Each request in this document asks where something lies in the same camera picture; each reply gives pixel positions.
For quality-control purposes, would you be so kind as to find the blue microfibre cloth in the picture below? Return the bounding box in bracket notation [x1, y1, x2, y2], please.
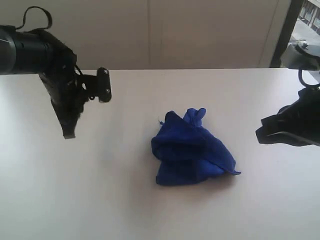
[151, 108, 240, 187]

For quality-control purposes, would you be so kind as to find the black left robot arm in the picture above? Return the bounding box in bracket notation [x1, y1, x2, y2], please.
[0, 25, 85, 139]

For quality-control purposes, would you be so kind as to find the black window frame post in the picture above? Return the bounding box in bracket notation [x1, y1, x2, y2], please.
[269, 0, 304, 68]

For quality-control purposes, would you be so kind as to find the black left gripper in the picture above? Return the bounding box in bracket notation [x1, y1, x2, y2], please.
[37, 30, 86, 139]

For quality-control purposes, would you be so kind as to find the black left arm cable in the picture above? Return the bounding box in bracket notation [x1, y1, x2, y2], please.
[15, 6, 53, 32]

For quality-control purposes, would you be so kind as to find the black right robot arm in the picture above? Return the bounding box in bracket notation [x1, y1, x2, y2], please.
[255, 41, 320, 147]

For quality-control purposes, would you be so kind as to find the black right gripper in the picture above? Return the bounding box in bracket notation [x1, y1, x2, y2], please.
[255, 87, 320, 147]

